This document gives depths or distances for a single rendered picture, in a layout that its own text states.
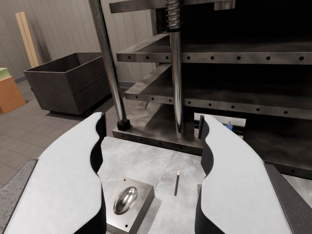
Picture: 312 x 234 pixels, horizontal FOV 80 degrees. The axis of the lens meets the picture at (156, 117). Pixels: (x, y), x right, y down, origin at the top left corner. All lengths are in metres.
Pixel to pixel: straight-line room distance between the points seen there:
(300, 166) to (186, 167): 0.53
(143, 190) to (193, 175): 0.26
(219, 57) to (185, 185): 0.61
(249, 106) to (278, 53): 0.26
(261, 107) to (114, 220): 0.81
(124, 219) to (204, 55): 0.78
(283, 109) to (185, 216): 0.65
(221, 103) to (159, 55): 0.41
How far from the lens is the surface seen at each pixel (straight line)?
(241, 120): 1.07
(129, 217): 0.77
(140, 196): 0.81
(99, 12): 1.11
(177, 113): 1.08
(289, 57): 0.96
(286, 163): 1.13
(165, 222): 0.82
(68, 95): 3.16
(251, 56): 0.95
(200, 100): 1.06
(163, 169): 0.98
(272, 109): 1.05
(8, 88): 4.61
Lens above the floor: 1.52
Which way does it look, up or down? 31 degrees down
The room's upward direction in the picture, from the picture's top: 7 degrees counter-clockwise
